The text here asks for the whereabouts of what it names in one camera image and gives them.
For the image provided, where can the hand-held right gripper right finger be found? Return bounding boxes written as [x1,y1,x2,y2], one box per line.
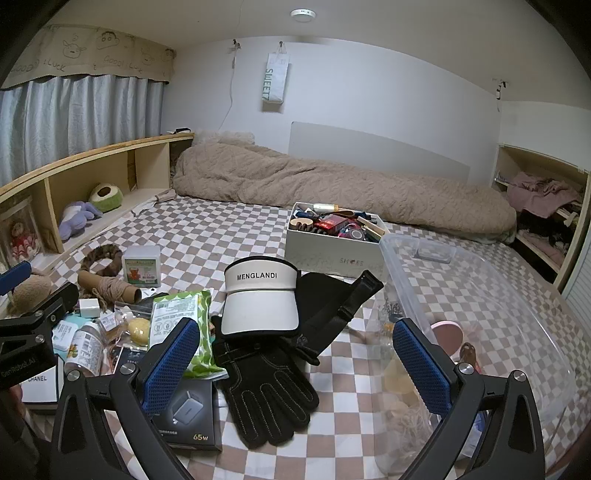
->
[392,318,546,480]

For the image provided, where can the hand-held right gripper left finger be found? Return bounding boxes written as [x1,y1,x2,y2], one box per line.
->
[50,316,200,480]

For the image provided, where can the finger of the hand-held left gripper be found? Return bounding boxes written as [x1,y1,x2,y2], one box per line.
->
[0,261,33,296]
[0,281,80,357]

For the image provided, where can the black charger box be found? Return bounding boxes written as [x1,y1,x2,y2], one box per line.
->
[150,379,223,452]

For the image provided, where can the clear plastic container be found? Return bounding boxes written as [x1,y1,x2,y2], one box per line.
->
[376,233,583,476]

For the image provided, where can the beige fleece earmuffs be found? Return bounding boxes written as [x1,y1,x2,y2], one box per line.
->
[9,272,54,317]

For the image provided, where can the white box black edges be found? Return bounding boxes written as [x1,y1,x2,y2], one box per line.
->
[21,355,65,407]

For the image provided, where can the teal wet wipes pack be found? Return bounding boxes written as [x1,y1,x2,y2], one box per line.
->
[53,318,84,352]

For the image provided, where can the pink round case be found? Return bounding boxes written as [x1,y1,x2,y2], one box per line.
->
[431,322,464,361]

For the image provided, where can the framed doll picture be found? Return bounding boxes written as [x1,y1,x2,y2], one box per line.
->
[0,196,44,268]

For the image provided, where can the green dotted wipes packet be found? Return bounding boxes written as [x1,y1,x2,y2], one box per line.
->
[148,290,227,380]

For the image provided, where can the brown hair clip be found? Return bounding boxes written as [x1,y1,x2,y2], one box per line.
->
[459,342,481,370]

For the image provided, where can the clear bag with yellow sponge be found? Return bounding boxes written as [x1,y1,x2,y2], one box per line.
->
[113,302,155,352]

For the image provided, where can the white fruit label bottle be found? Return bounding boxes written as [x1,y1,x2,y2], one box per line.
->
[64,320,105,377]

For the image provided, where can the cardboard tube with twine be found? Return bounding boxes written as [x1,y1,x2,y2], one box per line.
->
[76,270,144,305]

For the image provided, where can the brown fuzzy headband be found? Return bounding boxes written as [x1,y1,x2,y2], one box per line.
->
[79,244,123,301]

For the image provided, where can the checkered bedsheet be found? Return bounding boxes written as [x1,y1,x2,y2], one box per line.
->
[46,191,591,480]

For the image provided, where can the purple plush toy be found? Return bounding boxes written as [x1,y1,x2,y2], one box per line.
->
[59,200,103,241]

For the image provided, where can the black stitched glove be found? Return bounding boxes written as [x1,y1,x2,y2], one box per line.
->
[211,332,320,449]

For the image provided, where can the white box green label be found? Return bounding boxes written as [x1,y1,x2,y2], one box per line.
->
[122,244,161,287]

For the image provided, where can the white visor cap black band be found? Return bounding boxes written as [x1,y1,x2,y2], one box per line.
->
[220,257,301,335]

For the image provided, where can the green avocado plush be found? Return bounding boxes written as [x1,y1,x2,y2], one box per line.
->
[89,183,124,213]

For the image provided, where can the white shoe box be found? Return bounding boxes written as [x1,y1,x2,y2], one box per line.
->
[284,202,391,284]

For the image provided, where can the wooden bedside shelf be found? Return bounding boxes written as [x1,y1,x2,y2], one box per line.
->
[0,131,195,278]

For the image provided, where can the grey curtain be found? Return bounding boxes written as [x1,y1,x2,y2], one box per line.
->
[0,74,166,185]

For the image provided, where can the beige quilt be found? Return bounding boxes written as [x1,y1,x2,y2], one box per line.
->
[172,141,518,243]

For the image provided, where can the pink clothes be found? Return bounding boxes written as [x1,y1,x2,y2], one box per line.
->
[505,172,583,217]

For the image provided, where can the wooden wardrobe shelf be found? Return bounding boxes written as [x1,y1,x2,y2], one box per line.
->
[492,144,591,291]

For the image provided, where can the beige printed curtain valance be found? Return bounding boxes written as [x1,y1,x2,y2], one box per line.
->
[0,23,177,90]

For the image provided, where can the white hanging paper bag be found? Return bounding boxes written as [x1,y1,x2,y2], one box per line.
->
[261,44,291,113]

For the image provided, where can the black strap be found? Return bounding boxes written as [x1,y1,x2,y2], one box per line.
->
[323,270,385,333]

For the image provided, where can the white hanging cable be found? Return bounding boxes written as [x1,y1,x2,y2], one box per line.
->
[217,39,243,134]

